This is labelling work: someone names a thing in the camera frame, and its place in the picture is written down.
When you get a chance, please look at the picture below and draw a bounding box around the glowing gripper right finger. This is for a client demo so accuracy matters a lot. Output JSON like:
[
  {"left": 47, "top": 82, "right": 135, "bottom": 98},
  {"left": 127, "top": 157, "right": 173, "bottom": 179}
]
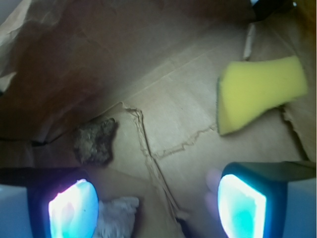
[{"left": 217, "top": 161, "right": 317, "bottom": 238}]

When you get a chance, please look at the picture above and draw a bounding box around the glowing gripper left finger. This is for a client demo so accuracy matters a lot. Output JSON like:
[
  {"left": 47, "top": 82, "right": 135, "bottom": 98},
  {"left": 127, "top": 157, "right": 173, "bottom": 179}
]
[{"left": 0, "top": 168, "right": 99, "bottom": 238}]

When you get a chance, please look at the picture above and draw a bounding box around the dark brown rock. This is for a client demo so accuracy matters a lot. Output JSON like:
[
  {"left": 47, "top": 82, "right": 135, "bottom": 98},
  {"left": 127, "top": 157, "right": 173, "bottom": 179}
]
[{"left": 73, "top": 118, "right": 117, "bottom": 166}]

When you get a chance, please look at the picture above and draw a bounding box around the crumpled white paper ball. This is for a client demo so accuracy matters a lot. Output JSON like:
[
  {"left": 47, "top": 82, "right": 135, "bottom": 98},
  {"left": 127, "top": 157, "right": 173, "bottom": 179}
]
[{"left": 93, "top": 196, "right": 140, "bottom": 238}]

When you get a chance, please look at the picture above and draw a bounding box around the yellow sponge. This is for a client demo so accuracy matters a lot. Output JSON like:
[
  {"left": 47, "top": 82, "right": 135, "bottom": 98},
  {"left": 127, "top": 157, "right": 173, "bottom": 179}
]
[{"left": 216, "top": 56, "right": 308, "bottom": 135}]

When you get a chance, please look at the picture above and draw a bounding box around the brown paper bag container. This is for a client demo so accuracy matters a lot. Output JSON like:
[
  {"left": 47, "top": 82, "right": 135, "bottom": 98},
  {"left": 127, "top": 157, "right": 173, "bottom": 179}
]
[{"left": 0, "top": 0, "right": 317, "bottom": 238}]

